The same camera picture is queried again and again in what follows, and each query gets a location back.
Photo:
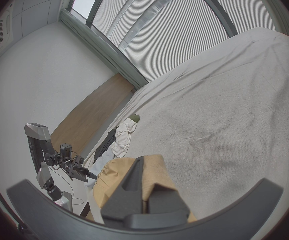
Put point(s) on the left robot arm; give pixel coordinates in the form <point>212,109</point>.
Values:
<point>38,131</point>

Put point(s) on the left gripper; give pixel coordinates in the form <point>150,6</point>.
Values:
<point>73,171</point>

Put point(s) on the pale grey garment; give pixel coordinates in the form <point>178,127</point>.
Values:
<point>100,164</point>

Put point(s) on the window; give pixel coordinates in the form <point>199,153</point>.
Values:
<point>172,34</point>

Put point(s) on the bed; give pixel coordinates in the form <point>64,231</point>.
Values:
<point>222,109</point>

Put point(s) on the black garment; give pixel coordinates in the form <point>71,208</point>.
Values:
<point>107,144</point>

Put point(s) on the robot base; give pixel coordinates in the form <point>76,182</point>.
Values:
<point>64,200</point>

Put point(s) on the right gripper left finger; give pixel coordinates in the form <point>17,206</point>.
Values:
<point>118,204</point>

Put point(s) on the white T-shirt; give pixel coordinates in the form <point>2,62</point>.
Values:
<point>122,141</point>

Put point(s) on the tan shorts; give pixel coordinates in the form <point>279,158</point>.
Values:
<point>157,169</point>

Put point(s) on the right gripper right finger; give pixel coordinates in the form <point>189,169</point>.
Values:
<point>169,204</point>

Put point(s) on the green garment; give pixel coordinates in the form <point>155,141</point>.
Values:
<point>135,118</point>

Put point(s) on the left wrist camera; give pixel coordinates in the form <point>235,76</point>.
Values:
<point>79,159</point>

